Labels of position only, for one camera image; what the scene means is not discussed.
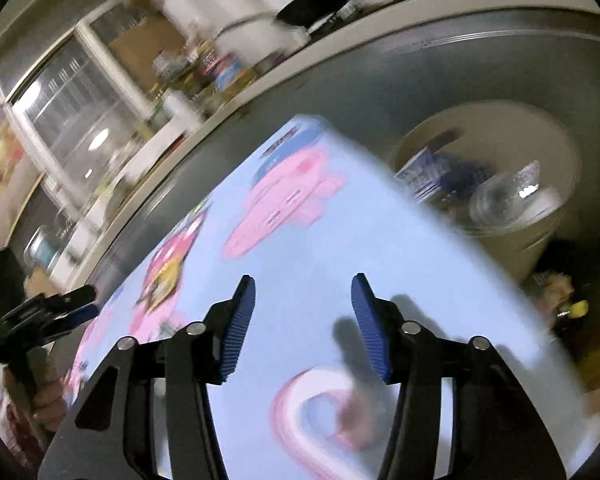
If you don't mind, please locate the grey kitchen cabinet counter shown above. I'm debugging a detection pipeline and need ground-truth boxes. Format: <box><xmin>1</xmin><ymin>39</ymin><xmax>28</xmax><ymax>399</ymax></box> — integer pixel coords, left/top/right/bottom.
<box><xmin>69</xmin><ymin>0</ymin><xmax>600</xmax><ymax>302</ymax></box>

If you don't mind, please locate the black frying pan near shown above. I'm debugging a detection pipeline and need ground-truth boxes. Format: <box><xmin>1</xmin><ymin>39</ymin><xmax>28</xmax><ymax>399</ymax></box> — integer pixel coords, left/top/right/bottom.
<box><xmin>276</xmin><ymin>0</ymin><xmax>349</xmax><ymax>29</ymax></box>

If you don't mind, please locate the cooking oil bottle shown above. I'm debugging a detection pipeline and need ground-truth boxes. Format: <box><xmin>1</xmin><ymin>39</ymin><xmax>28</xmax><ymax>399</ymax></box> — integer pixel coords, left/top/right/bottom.
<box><xmin>208</xmin><ymin>53</ymin><xmax>244</xmax><ymax>91</ymax></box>

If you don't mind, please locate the kitchen window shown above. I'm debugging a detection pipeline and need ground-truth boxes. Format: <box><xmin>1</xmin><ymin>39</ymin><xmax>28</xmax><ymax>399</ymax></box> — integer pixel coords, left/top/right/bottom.
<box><xmin>7</xmin><ymin>24</ymin><xmax>157</xmax><ymax>206</ymax></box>

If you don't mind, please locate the beige trash bin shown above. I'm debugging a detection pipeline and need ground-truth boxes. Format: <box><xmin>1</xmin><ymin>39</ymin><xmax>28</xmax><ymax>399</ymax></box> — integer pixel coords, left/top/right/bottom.
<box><xmin>388</xmin><ymin>100</ymin><xmax>581</xmax><ymax>282</ymax></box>

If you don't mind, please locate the clear plastic bottle green label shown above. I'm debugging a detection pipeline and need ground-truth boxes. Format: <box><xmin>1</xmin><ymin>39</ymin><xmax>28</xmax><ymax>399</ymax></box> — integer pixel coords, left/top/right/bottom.
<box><xmin>468</xmin><ymin>160</ymin><xmax>564</xmax><ymax>231</ymax></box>

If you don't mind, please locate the left hand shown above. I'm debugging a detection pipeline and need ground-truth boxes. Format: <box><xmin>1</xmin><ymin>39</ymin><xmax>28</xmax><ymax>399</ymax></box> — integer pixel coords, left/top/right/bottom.
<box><xmin>3</xmin><ymin>350</ymin><xmax>68</xmax><ymax>434</ymax></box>

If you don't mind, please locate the light blue cartoon tablecloth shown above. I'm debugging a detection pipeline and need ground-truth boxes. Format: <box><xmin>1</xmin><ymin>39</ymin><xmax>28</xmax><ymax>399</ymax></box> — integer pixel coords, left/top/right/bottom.
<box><xmin>67</xmin><ymin>116</ymin><xmax>593</xmax><ymax>479</ymax></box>

